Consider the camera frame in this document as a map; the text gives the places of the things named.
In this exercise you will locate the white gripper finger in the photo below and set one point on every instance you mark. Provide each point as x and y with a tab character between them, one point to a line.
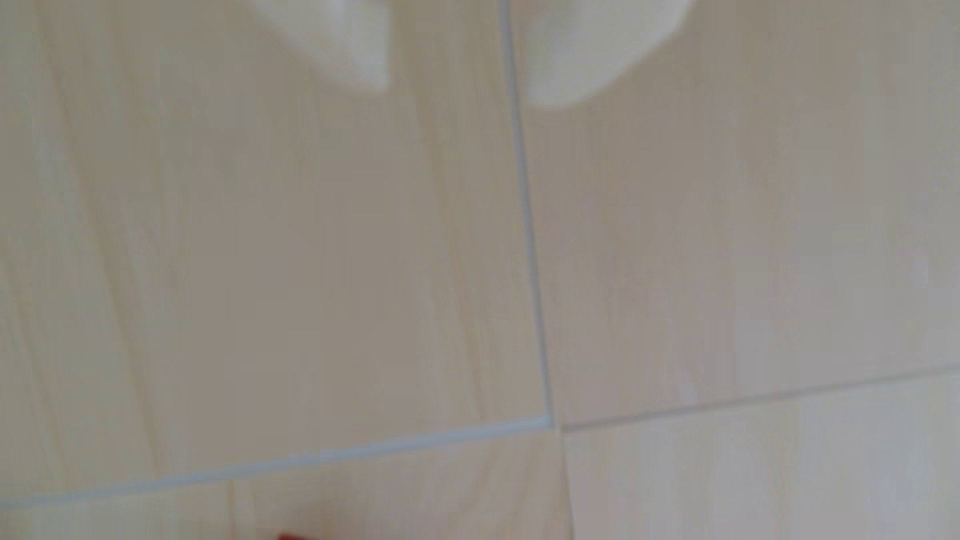
345	30
592	45

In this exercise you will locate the red block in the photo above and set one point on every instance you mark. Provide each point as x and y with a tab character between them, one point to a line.
300	538

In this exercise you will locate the light plywood sheet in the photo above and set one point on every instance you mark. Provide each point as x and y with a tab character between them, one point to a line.
412	495

